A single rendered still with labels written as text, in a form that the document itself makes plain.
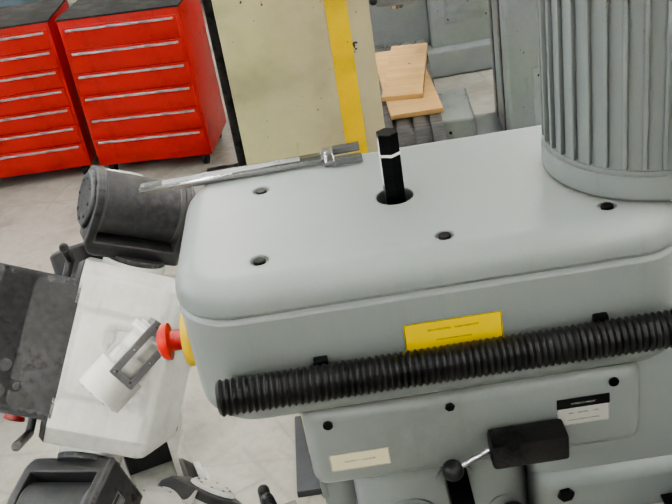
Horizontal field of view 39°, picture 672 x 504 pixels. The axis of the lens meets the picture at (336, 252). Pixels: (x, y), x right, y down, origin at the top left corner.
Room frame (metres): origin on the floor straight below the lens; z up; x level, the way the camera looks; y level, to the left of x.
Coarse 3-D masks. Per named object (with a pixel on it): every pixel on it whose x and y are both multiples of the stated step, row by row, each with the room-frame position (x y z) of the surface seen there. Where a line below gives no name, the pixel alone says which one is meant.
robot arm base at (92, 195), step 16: (96, 176) 1.20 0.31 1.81; (80, 192) 1.23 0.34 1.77; (96, 192) 1.18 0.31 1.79; (192, 192) 1.23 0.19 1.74; (80, 208) 1.21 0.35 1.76; (96, 208) 1.16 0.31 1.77; (80, 224) 1.19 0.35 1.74; (96, 224) 1.16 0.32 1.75; (96, 240) 1.17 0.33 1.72; (112, 240) 1.18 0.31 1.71; (128, 240) 1.20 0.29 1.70; (144, 240) 1.21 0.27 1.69; (176, 240) 1.20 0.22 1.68; (112, 256) 1.18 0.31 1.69; (128, 256) 1.18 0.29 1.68; (144, 256) 1.19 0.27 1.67; (160, 256) 1.20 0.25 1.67; (176, 256) 1.20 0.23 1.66
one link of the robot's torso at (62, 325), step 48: (0, 288) 1.11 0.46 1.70; (48, 288) 1.12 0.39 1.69; (96, 288) 1.12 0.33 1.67; (144, 288) 1.13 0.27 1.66; (0, 336) 1.08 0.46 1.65; (48, 336) 1.08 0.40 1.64; (96, 336) 1.09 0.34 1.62; (0, 384) 1.04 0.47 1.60; (48, 384) 1.04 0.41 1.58; (144, 384) 1.06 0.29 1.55; (48, 432) 1.01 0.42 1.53; (96, 432) 1.01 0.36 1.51; (144, 432) 1.02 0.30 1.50
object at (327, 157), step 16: (352, 144) 0.95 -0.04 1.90; (288, 160) 0.94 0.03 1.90; (304, 160) 0.93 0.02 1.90; (320, 160) 0.93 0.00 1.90; (336, 160) 0.92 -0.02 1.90; (352, 160) 0.92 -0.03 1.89; (192, 176) 0.94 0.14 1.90; (208, 176) 0.93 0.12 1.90; (224, 176) 0.93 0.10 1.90; (240, 176) 0.93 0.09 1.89; (144, 192) 0.93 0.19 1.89
